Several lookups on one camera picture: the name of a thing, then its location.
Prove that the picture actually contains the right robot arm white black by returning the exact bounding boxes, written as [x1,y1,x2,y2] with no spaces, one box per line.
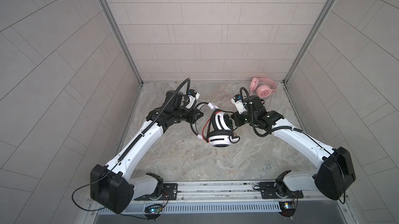
[231,95,356,200]

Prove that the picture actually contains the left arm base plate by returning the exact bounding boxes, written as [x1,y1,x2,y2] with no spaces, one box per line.
[134,183,178,201]

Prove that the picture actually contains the right circuit board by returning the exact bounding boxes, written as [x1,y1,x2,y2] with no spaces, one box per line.
[279,201,297,218]

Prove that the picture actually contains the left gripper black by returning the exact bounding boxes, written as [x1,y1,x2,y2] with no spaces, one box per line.
[170,106,204,124]

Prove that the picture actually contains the white black headphones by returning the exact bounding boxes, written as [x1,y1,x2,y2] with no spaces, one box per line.
[190,102,241,148]

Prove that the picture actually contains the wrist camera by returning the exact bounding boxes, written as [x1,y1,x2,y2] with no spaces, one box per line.
[165,88,201,110]
[231,94,247,114]

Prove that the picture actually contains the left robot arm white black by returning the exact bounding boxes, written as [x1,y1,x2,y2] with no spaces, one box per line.
[90,108,204,214]

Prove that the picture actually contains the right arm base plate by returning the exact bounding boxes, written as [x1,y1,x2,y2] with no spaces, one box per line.
[253,182,304,200]

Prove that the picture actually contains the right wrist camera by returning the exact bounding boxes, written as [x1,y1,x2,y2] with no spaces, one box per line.
[231,94,247,114]

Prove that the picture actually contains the aluminium mounting rail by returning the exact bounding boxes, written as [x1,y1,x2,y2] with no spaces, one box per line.
[85,178,348,204]

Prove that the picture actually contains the ventilation grille strip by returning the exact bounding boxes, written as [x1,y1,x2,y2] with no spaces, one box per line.
[130,202,281,215]

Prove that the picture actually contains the left circuit board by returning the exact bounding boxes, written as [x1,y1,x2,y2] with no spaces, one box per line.
[144,204,163,215]

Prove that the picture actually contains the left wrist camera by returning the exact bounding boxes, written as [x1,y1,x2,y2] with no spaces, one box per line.
[165,88,201,110]

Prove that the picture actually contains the circuit board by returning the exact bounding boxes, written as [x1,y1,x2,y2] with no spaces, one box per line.
[279,201,297,218]
[144,204,163,215]

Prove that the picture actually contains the pink headphones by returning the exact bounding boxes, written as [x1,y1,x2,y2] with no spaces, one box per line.
[249,76,278,99]

